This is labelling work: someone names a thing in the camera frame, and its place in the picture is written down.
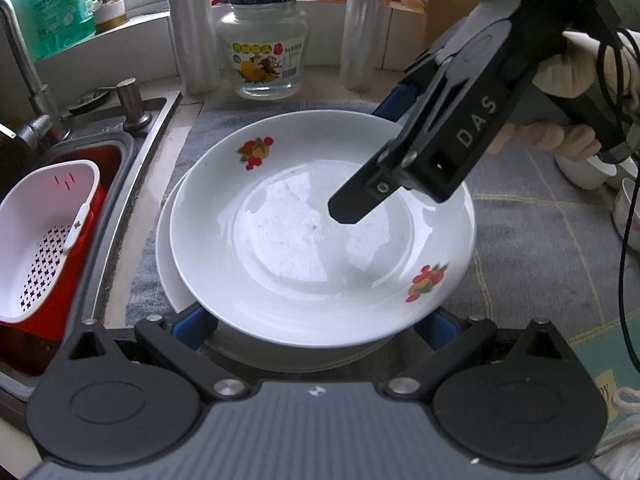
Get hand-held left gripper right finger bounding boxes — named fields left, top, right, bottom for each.
left=381, top=309, right=571, bottom=403

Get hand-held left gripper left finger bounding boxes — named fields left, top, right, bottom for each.
left=64, top=304, right=253, bottom=403

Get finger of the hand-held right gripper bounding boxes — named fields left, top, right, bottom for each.
left=372, top=42, right=453, bottom=126
left=327, top=24, right=543, bottom=225

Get white plate one flower print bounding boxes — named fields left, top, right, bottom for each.
left=156, top=165, right=401, bottom=373

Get white bowl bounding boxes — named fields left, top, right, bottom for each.
left=612, top=177, right=640, bottom=251
left=555, top=152, right=621, bottom=191

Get white plate two flower prints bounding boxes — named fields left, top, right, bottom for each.
left=169, top=109, right=477, bottom=348

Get person's right hand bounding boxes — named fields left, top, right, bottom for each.
left=487, top=30, right=640, bottom=158

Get tall plastic wrap roll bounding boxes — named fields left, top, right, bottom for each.
left=340, top=0, right=396, bottom=92

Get grey dish mat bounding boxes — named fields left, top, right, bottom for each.
left=125, top=100, right=640, bottom=480

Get glass jar with yellow lid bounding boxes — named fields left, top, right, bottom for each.
left=216, top=0, right=311, bottom=101

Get steel sink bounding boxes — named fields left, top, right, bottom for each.
left=0, top=87, right=183, bottom=401

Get white strainer basket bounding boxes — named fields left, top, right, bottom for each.
left=0, top=160, right=101, bottom=323

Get white cloth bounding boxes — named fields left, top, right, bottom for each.
left=592, top=385, right=640, bottom=466

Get metal sink knob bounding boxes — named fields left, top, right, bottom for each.
left=116, top=77, right=153, bottom=128

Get metal sink strainer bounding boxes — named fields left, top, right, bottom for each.
left=67, top=87, right=121, bottom=115

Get metal faucet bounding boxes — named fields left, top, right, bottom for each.
left=0, top=0, right=68, bottom=148

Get small potted plant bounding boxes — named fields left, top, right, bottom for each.
left=91, top=0, right=127, bottom=33

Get green detergent bottle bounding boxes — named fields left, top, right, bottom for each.
left=10, top=0, right=96, bottom=63

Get black cable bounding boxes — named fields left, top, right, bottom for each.
left=597, top=25, right=640, bottom=361

